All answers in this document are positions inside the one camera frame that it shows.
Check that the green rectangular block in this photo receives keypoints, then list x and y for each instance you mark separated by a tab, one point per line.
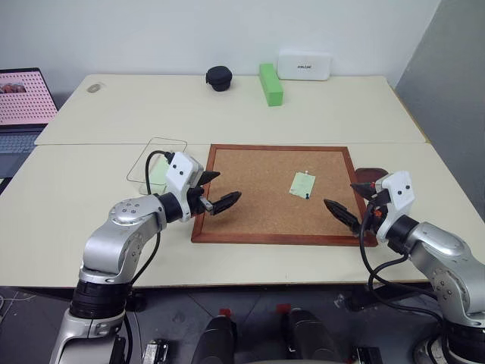
271	85

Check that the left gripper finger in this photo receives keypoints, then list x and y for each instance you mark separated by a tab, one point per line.
225	203
208	177

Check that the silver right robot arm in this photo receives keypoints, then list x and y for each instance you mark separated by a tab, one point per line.
443	246

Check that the white rectangular case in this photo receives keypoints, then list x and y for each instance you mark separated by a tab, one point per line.
303	66

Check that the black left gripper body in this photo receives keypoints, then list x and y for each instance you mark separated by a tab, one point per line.
198	203

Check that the clear plastic tray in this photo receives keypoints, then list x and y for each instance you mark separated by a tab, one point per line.
159	149

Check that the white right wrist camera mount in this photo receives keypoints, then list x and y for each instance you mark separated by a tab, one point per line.
401	189

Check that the small red tag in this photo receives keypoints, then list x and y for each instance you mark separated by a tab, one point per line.
225	312

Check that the light green paper sheet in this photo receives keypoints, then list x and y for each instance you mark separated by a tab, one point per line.
159	172

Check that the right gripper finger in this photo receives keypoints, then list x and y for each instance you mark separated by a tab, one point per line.
363	188
343	215

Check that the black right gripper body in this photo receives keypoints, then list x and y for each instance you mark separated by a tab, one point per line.
379	206

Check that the laptop with pink screen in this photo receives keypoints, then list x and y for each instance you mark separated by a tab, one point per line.
22	98

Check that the dark rounded shape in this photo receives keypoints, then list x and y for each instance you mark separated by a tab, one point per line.
216	339
308	335

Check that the light green paper note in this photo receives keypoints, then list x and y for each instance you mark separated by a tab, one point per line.
301	186

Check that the black round zip case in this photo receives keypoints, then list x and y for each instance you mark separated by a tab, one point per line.
219	77

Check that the black table clamp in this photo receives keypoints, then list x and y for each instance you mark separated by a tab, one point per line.
356	301

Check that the wood-framed cork board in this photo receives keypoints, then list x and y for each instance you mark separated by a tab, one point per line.
257	189

